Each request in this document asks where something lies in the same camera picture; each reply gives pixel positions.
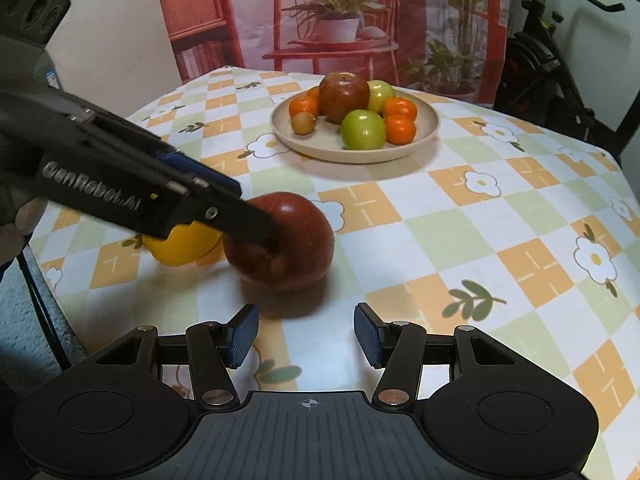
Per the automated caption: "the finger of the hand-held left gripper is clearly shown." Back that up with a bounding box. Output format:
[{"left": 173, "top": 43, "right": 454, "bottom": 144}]
[
  {"left": 150, "top": 147, "right": 244, "bottom": 198},
  {"left": 190, "top": 192, "right": 282, "bottom": 257}
]

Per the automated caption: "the black cable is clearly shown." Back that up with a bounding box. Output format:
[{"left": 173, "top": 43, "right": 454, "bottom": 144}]
[{"left": 16, "top": 252, "right": 71, "bottom": 371}]

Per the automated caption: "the printed red backdrop cloth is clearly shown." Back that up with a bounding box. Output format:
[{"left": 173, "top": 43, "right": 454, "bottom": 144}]
[{"left": 150, "top": 0, "right": 516, "bottom": 106}]

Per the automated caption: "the small tan round fruit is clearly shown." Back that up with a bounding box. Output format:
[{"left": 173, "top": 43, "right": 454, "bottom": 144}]
[{"left": 291, "top": 112, "right": 317, "bottom": 136}]

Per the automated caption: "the yellow citrus fruit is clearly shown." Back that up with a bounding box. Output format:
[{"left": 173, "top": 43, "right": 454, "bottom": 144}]
[{"left": 141, "top": 225, "right": 223, "bottom": 267}]

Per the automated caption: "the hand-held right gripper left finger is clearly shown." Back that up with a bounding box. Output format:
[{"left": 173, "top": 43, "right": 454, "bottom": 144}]
[{"left": 95, "top": 304, "right": 261, "bottom": 408}]

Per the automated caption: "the yellowish green apple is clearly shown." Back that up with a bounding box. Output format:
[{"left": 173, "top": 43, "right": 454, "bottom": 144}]
[{"left": 367, "top": 80, "right": 397, "bottom": 115}]

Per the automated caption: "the dark red apple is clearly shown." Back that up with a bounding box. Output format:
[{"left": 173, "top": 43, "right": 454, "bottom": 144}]
[
  {"left": 319, "top": 71, "right": 371, "bottom": 125},
  {"left": 222, "top": 191, "right": 336, "bottom": 291}
]

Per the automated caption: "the black exercise bike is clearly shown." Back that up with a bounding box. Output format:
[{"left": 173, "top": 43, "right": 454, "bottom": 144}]
[{"left": 495, "top": 0, "right": 640, "bottom": 166}]

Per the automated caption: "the beige round plate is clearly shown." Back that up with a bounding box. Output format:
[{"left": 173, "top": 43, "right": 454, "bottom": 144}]
[{"left": 270, "top": 87, "right": 441, "bottom": 163}]

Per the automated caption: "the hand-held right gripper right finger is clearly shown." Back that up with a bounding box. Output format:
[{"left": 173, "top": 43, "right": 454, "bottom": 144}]
[{"left": 353, "top": 303, "right": 516, "bottom": 408}]

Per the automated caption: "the checked flower tablecloth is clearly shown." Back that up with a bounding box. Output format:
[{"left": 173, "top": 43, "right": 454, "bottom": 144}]
[{"left": 27, "top": 65, "right": 640, "bottom": 480}]

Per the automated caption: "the person's left hand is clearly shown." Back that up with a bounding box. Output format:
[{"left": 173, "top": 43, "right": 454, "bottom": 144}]
[{"left": 0, "top": 180, "right": 48, "bottom": 271}]

